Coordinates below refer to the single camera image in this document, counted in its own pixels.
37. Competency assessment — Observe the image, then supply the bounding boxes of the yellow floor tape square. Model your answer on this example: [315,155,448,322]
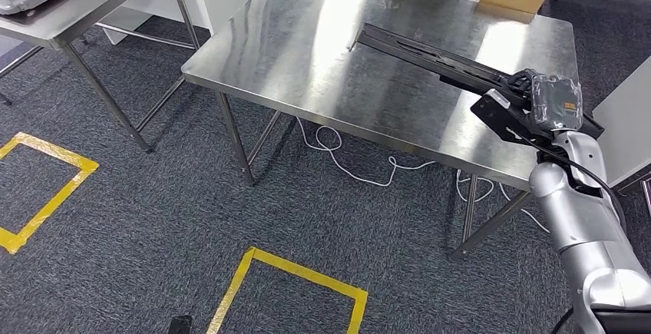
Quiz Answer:
[0,131,100,256]
[206,246,368,334]

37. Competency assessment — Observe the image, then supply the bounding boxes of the long black plastic part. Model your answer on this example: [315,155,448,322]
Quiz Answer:
[349,22,605,141]

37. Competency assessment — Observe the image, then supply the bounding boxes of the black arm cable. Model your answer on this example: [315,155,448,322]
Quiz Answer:
[518,135,627,233]
[550,307,575,334]

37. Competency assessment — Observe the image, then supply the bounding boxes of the steel workbench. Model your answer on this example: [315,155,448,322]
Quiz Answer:
[181,0,582,263]

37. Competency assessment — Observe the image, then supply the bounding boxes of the white floor cable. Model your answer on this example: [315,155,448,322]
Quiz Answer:
[296,116,551,234]

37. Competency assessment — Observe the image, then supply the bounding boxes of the chrome frame leg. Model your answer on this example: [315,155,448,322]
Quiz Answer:
[616,168,651,221]

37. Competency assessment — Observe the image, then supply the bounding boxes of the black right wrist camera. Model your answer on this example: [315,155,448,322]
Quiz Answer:
[470,88,555,144]

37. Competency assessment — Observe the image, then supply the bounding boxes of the white cabinet panel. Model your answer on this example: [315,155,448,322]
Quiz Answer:
[591,55,651,189]

